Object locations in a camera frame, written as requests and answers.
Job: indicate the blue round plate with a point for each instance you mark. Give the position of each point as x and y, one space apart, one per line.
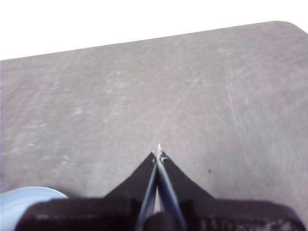
21 199

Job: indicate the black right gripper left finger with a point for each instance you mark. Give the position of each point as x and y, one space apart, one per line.
137 183

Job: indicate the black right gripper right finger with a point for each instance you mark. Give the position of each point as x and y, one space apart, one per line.
180 183

